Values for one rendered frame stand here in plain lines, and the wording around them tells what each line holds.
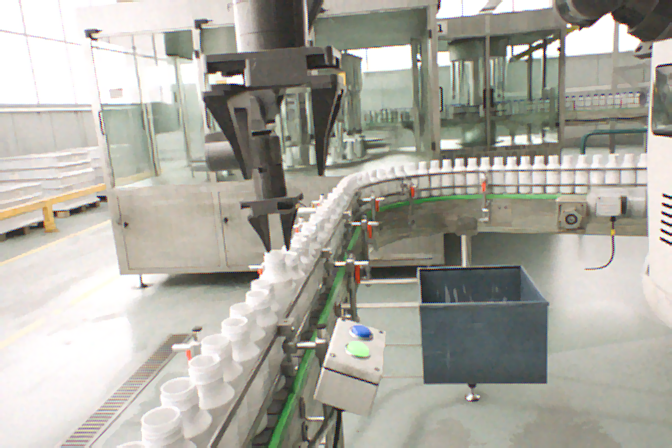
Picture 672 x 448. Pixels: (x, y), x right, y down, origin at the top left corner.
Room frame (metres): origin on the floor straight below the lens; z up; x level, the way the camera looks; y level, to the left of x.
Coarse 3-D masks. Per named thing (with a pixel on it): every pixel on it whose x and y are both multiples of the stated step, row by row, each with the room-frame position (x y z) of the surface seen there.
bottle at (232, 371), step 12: (216, 336) 0.67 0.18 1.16; (228, 336) 0.66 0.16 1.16; (204, 348) 0.64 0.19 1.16; (216, 348) 0.64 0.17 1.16; (228, 348) 0.65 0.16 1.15; (228, 360) 0.65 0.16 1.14; (228, 372) 0.64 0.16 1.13; (240, 372) 0.65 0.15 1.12; (228, 384) 0.63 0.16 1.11; (240, 384) 0.65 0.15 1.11; (240, 408) 0.64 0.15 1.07; (240, 420) 0.64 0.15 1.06; (240, 432) 0.64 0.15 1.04; (240, 444) 0.63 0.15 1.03
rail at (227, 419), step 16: (320, 256) 1.23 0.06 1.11; (336, 256) 1.49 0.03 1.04; (320, 288) 1.20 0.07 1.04; (304, 320) 1.00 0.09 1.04; (272, 336) 0.77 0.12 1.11; (256, 368) 0.68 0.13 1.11; (272, 384) 0.75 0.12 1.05; (240, 400) 0.61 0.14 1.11; (224, 416) 0.56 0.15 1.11; (256, 416) 0.67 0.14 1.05; (224, 432) 0.54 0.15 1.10
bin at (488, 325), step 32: (448, 288) 1.58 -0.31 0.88; (480, 288) 1.57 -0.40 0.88; (512, 288) 1.56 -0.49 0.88; (448, 320) 1.28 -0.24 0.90; (480, 320) 1.27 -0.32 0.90; (512, 320) 1.26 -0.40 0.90; (544, 320) 1.25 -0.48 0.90; (448, 352) 1.28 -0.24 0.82; (480, 352) 1.27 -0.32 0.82; (512, 352) 1.26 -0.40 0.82; (544, 352) 1.25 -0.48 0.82
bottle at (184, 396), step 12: (168, 384) 0.55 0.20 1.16; (180, 384) 0.56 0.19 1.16; (192, 384) 0.55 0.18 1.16; (168, 396) 0.52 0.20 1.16; (180, 396) 0.52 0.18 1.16; (192, 396) 0.53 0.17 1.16; (180, 408) 0.52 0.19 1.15; (192, 408) 0.53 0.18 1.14; (192, 420) 0.53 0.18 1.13; (204, 420) 0.54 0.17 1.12; (192, 432) 0.52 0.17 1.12; (204, 432) 0.53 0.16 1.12; (204, 444) 0.52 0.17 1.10
